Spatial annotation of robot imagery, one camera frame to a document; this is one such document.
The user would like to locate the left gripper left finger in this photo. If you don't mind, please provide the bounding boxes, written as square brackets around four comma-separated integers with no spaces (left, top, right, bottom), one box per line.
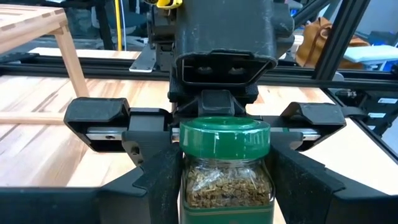
[0,144,183,224]

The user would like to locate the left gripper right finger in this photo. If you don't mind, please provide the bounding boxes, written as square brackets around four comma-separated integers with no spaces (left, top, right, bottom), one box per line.
[266,145,398,224]

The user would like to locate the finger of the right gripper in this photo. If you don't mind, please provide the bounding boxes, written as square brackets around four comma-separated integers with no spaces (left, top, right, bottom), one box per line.
[122,130,180,166]
[269,130,304,153]

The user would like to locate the green-lidded glass spice jar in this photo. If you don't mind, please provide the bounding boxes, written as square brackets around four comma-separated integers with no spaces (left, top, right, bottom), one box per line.
[178,116,276,224]

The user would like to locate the wooden slatted shelf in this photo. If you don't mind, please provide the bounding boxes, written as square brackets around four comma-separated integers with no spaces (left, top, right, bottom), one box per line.
[0,4,90,126]

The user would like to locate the brown leather bag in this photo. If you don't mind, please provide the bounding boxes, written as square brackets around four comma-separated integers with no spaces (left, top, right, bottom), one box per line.
[295,17,371,70]

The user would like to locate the yellow cable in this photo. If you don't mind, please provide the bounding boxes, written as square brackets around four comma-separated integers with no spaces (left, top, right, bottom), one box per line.
[114,0,123,51]

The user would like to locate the right wrist camera housing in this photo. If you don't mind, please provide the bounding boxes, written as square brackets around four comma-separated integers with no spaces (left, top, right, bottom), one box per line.
[174,0,295,91]

